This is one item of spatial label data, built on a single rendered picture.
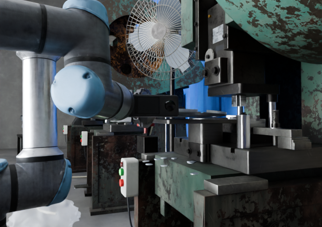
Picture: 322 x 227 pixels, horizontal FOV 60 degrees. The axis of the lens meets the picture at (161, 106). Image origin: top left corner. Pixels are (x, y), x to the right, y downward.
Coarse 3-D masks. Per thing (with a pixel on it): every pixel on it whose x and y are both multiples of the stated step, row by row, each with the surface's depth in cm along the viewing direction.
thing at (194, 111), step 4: (180, 112) 71; (184, 112) 71; (188, 112) 71; (192, 112) 70; (196, 112) 71; (200, 112) 71; (204, 112) 71; (208, 112) 72; (212, 112) 72; (216, 112) 73; (220, 112) 75; (224, 112) 77; (180, 116) 94; (184, 116) 93; (188, 116) 93; (192, 116) 92; (196, 116) 91; (200, 116) 91; (204, 116) 90; (208, 116) 90; (212, 116) 90; (216, 116) 89
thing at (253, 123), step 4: (252, 120) 88; (260, 120) 89; (264, 120) 90; (224, 124) 96; (228, 124) 94; (232, 124) 92; (236, 124) 90; (252, 124) 88; (256, 124) 89; (260, 124) 89; (264, 124) 90; (224, 128) 96; (228, 128) 94; (232, 128) 92; (236, 128) 90; (252, 128) 88; (232, 132) 91; (236, 132) 90; (252, 132) 88
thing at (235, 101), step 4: (232, 96) 96; (236, 96) 94; (240, 96) 93; (244, 96) 94; (232, 100) 96; (236, 100) 94; (240, 100) 93; (244, 100) 94; (232, 104) 96; (236, 104) 94; (240, 104) 93; (244, 104) 94
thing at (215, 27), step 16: (208, 16) 98; (208, 32) 99; (208, 48) 99; (208, 64) 93; (224, 64) 88; (240, 64) 87; (256, 64) 89; (208, 80) 93; (224, 80) 88; (240, 80) 87; (256, 80) 89
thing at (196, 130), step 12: (156, 120) 87; (168, 120) 79; (180, 120) 79; (192, 120) 81; (204, 120) 82; (216, 120) 84; (228, 120) 85; (192, 132) 90; (204, 132) 85; (216, 132) 86; (192, 144) 90; (204, 144) 85; (192, 156) 90; (204, 156) 84
